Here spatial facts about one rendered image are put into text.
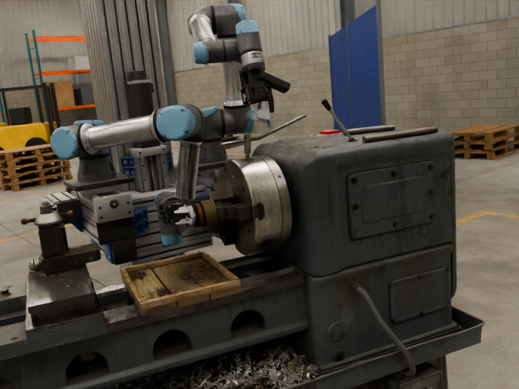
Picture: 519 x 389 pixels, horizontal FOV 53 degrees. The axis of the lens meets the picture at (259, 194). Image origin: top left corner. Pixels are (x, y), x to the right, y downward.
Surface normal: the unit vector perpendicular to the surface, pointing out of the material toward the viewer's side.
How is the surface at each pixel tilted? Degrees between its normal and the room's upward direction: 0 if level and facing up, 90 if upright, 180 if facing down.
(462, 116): 90
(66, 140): 90
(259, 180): 52
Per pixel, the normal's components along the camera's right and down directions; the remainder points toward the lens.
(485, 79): -0.77, 0.19
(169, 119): -0.08, 0.19
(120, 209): 0.51, 0.12
